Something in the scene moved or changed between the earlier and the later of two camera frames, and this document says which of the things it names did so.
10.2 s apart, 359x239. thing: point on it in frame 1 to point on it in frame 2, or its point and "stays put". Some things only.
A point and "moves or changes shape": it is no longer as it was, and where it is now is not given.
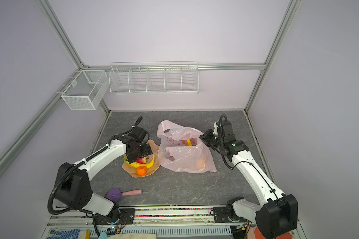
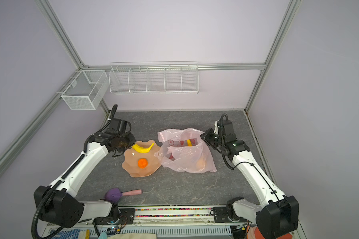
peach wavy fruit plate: (132, 170) stays put
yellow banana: (135, 164) moves or changes shape
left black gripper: (147, 151) to (132, 141)
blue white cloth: (71, 234) stays put
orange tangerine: (141, 170) to (142, 163)
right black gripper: (205, 137) stays put
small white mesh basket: (85, 91) stays put
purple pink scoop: (115, 194) stays put
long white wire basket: (154, 77) stays put
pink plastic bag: (182, 150) moves or changes shape
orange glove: (258, 235) stays put
